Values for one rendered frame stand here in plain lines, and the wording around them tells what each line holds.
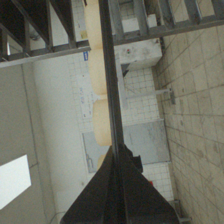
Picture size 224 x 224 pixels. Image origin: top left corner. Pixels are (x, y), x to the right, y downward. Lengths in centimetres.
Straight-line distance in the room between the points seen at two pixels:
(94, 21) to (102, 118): 10
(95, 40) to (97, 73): 4
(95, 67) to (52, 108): 416
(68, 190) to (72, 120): 174
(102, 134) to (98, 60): 7
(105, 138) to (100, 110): 3
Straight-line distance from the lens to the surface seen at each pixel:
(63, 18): 59
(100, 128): 15
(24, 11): 59
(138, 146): 410
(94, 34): 19
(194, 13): 75
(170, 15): 71
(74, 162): 432
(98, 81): 17
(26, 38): 74
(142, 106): 400
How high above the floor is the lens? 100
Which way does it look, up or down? 3 degrees up
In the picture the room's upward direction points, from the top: 100 degrees counter-clockwise
